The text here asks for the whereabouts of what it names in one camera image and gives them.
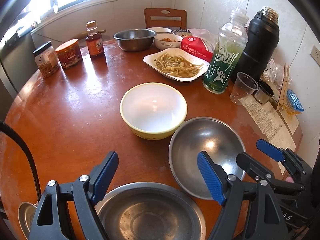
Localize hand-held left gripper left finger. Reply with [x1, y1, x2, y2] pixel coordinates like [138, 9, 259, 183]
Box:
[29, 151, 119, 240]

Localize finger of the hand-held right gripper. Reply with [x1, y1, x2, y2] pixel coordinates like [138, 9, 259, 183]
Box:
[236, 152, 304, 193]
[256, 139, 313, 180]

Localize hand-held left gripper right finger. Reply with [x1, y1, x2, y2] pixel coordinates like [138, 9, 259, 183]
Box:
[197, 151, 292, 240]

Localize large round steel bowl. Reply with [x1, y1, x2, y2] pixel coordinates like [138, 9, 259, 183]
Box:
[169, 117, 247, 200]

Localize wide-rimmed steel basin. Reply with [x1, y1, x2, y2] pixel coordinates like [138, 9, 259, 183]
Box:
[96, 182, 207, 240]

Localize yellow bowl with white inside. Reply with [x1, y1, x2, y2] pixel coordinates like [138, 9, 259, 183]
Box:
[120, 82, 188, 140]

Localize shallow steel dish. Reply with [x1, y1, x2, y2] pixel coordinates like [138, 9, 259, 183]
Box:
[17, 201, 38, 239]

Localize beige paper sheet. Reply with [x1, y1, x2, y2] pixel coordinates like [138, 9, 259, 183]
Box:
[279, 106, 300, 137]

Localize blue ribbed plastic item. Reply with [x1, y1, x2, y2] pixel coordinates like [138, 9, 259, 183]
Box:
[285, 89, 305, 115]

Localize steel thermos cap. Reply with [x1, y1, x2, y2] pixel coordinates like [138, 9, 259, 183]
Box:
[254, 80, 275, 104]

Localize clear plastic cup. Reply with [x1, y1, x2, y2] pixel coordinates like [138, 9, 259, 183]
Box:
[230, 72, 259, 105]

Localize clear bag of nuts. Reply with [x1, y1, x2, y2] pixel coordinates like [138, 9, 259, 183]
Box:
[264, 60, 292, 85]

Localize green label plastic bottle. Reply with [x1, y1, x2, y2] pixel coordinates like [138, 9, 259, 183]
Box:
[202, 7, 249, 94]

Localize black thermos flask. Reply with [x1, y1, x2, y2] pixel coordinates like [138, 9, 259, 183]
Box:
[231, 6, 280, 83]

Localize cooked vegetable strips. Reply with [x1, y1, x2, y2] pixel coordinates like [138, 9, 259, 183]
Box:
[155, 52, 202, 77]

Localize red tissue packet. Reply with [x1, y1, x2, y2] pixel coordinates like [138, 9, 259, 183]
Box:
[180, 36, 214, 62]

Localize white square plate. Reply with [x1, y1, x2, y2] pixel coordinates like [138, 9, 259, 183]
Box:
[143, 48, 210, 82]

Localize red jar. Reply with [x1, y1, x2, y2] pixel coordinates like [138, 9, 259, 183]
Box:
[55, 39, 83, 70]

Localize black-lidded glass jar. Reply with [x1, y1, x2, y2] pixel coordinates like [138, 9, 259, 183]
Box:
[33, 41, 61, 78]

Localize brown sauce bottle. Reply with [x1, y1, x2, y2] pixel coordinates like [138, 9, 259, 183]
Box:
[86, 20, 105, 60]

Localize white plastic bag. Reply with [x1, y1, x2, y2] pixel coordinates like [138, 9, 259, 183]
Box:
[187, 28, 220, 53]

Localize deep steel bowl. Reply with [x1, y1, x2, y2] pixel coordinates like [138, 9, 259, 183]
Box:
[114, 29, 157, 52]

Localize white printed bowl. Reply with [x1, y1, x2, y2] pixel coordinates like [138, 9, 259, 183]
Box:
[153, 33, 184, 50]

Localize small bowl with dark food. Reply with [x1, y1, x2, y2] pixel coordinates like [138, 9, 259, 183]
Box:
[172, 29, 193, 37]

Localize steel refrigerator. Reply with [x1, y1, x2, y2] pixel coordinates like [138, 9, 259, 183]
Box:
[0, 34, 38, 100]

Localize plain white bowl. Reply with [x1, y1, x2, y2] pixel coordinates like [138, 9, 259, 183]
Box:
[147, 27, 172, 35]

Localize wooden chair with carved back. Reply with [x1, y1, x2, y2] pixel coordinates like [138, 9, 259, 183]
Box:
[144, 8, 187, 30]

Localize black cable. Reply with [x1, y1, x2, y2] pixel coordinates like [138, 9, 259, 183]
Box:
[0, 121, 42, 200]

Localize white wall outlet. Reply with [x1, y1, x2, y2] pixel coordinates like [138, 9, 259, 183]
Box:
[311, 45, 320, 67]

